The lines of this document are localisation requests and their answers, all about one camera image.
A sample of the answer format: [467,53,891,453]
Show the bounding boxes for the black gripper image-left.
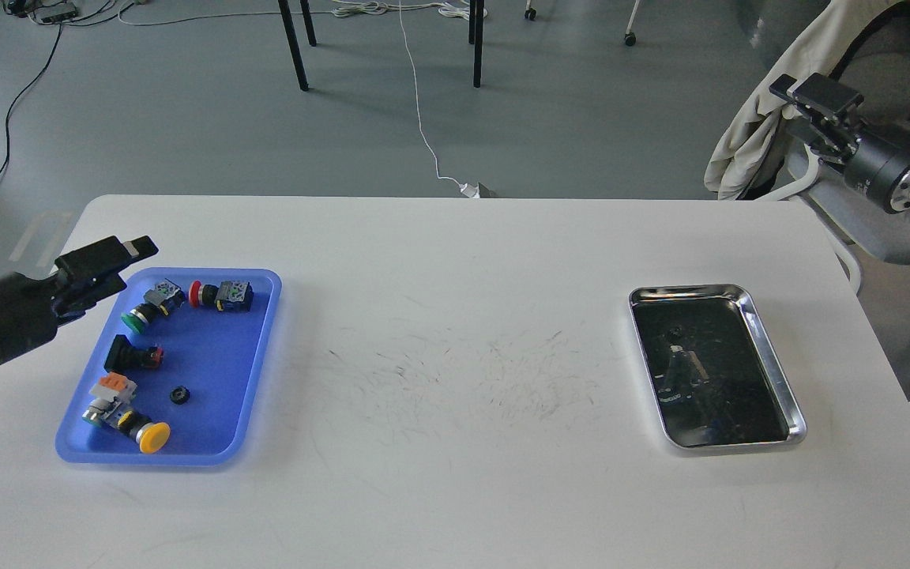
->
[0,236,159,365]

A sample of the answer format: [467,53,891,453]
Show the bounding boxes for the white floor cable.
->
[333,0,487,190]

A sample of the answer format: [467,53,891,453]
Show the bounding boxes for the black red switch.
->
[103,334,165,374]

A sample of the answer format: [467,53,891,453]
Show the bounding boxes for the beige jacket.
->
[704,1,910,199]

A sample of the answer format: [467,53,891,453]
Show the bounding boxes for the red emergency stop button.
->
[186,280,254,312]

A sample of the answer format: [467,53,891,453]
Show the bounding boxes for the silver metal tray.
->
[628,284,808,454]

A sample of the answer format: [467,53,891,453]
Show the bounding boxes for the black floor cable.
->
[0,24,67,269]

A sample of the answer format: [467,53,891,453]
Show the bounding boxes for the black table leg left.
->
[276,0,318,92]

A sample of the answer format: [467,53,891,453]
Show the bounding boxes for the black table leg right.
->
[468,0,485,88]

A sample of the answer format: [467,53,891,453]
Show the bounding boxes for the green push button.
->
[120,280,186,334]

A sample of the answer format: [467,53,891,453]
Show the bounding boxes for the blue plastic tray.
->
[55,267,282,467]

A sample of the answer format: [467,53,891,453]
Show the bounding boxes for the black table leg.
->
[468,0,485,88]
[276,0,318,92]

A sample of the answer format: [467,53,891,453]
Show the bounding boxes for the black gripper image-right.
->
[769,73,910,215]

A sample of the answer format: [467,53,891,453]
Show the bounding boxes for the white power adapter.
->
[460,183,498,199]

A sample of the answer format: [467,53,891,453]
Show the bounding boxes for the yellow push button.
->
[81,399,172,454]

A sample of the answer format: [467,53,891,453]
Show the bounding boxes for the orange grey switch block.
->
[89,372,137,406]

